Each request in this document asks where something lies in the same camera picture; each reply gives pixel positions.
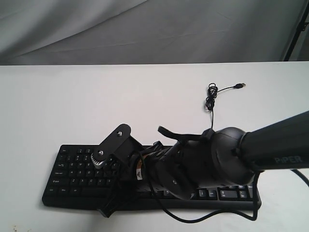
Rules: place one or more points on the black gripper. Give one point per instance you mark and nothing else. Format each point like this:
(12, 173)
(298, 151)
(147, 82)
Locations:
(154, 168)

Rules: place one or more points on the black Acer keyboard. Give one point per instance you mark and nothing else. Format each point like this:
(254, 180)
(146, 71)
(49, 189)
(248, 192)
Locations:
(75, 183)

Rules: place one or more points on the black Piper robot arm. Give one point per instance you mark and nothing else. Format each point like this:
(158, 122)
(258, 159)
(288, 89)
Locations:
(223, 158)

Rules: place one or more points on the grey backdrop cloth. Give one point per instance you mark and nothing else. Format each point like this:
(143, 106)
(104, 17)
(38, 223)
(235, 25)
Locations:
(91, 32)

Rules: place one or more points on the black tripod stand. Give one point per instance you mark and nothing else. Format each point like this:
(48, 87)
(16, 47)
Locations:
(301, 27)

